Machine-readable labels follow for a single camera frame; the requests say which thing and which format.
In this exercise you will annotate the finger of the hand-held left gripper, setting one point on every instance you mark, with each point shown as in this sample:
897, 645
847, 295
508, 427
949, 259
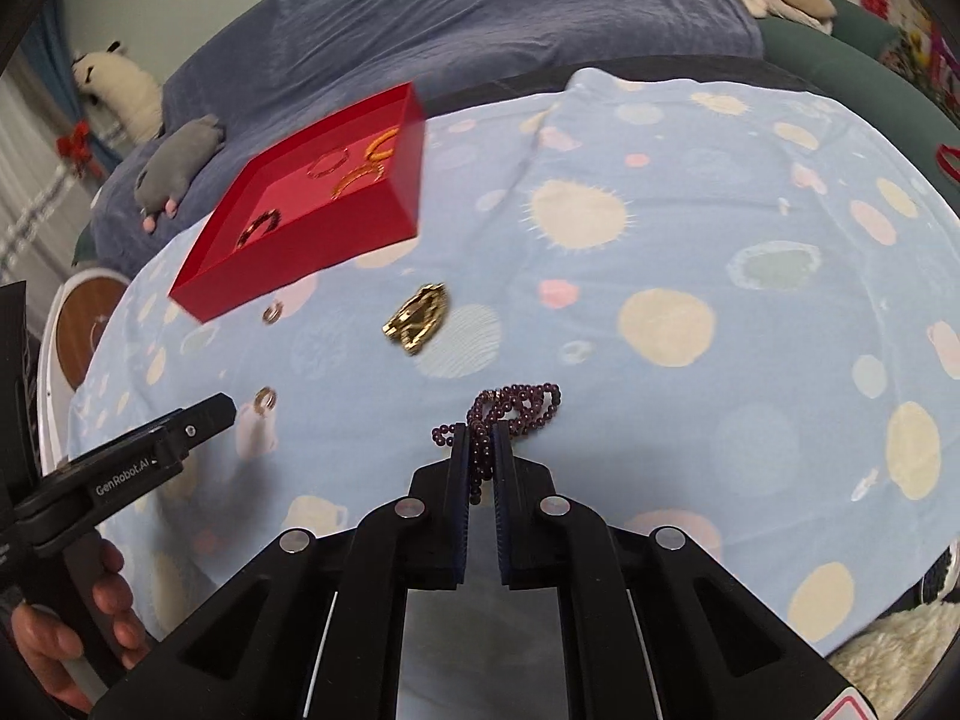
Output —
199, 424

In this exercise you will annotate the red ribbon bow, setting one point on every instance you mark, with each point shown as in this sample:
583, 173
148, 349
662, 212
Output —
75, 144

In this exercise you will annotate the colourful patterned cloth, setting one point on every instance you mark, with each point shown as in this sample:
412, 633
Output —
911, 22

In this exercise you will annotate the cream fluffy cushion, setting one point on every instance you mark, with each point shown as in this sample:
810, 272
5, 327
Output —
900, 660

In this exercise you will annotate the white plush animal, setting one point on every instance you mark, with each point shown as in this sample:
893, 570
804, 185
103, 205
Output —
124, 90

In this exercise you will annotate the red shallow box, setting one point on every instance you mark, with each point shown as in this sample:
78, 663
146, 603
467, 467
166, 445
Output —
300, 270

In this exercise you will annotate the green sofa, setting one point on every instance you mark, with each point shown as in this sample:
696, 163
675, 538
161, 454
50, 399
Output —
840, 45

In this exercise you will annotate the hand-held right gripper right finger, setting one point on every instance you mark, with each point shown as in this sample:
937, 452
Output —
504, 502

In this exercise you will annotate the blue-grey blanket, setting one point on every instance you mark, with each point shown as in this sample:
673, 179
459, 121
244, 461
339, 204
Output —
450, 15

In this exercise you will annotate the white sheer curtain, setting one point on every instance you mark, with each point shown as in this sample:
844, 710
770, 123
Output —
30, 187

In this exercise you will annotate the person's left hand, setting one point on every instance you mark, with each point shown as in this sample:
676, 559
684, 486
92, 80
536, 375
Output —
45, 645

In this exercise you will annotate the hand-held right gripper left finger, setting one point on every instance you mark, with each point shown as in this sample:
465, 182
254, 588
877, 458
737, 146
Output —
459, 502

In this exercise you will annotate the grey plush animal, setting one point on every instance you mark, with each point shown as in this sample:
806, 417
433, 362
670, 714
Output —
180, 157

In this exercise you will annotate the thin gold bangle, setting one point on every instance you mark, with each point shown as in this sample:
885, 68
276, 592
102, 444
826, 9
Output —
352, 181

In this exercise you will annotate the white round wooden-top device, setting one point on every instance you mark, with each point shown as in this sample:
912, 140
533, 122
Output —
75, 322

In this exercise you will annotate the light blue printed tablecloth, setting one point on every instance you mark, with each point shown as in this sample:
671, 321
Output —
675, 427

